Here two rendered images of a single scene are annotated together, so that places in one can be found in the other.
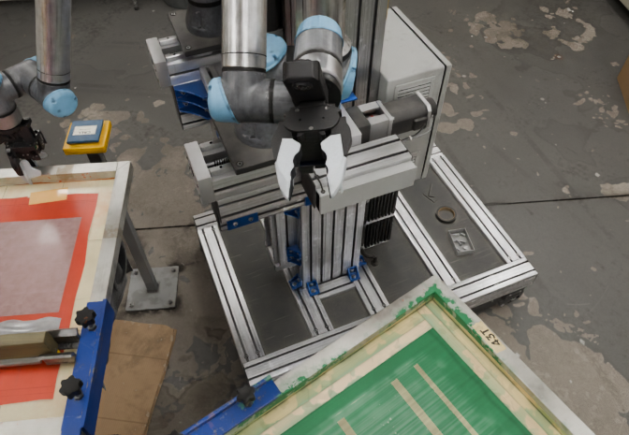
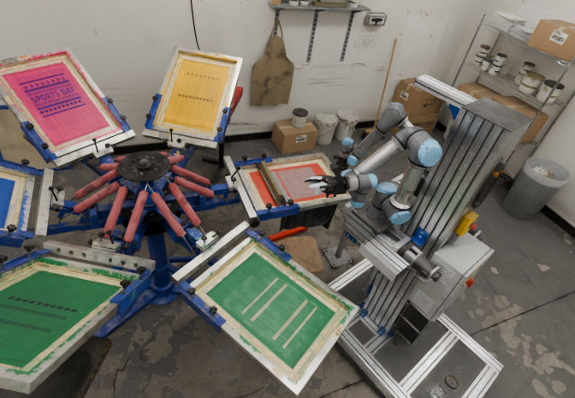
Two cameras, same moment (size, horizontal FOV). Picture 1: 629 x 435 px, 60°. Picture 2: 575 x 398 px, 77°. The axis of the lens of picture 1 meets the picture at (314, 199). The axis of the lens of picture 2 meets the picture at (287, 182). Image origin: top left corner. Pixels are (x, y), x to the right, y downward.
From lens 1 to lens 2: 1.30 m
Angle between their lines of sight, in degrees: 47
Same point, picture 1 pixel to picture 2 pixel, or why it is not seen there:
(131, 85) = not seen: hidden behind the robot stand
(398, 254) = (407, 355)
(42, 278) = (301, 192)
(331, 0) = (403, 187)
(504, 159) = not seen: outside the picture
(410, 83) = (442, 264)
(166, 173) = not seen: hidden behind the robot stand
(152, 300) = (331, 258)
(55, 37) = (364, 144)
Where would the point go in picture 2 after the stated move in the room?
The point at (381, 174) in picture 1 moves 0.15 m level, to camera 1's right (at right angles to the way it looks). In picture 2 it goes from (384, 262) to (398, 285)
